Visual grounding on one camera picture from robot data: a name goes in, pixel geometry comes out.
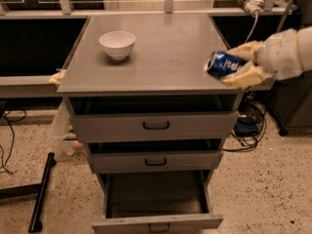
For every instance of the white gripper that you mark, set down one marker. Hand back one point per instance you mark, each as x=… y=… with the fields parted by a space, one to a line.
x=280 y=53

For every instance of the blue pepsi can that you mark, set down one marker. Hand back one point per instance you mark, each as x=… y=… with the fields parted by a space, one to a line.
x=221 y=64

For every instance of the top grey drawer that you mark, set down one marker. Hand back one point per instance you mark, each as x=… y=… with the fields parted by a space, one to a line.
x=121 y=119

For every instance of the grey drawer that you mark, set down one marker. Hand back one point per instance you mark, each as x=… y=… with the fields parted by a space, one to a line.
x=156 y=203
x=121 y=119
x=154 y=156

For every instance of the grey drawer cabinet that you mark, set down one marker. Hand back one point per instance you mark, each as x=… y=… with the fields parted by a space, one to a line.
x=167 y=61

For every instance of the middle grey drawer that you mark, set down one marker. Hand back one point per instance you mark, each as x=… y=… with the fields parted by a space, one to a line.
x=154 y=156

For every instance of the bottom grey drawer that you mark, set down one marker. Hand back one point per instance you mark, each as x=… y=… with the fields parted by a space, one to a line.
x=156 y=203

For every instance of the dark grey side cabinet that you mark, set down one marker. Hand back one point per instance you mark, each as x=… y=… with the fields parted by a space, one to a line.
x=291 y=100

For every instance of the white power strip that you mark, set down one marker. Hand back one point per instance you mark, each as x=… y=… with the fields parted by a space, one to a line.
x=253 y=7

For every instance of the white ceramic bowl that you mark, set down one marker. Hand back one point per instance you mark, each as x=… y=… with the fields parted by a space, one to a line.
x=117 y=44

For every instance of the yellow sponge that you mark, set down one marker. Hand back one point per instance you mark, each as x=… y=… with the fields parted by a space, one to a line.
x=57 y=77

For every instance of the clear plastic bag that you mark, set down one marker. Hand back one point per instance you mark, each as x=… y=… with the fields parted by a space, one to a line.
x=62 y=132

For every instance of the black table leg base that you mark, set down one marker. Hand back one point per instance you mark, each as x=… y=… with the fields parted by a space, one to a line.
x=37 y=189

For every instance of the grey metal rail frame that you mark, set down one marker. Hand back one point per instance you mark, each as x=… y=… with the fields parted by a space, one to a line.
x=22 y=10

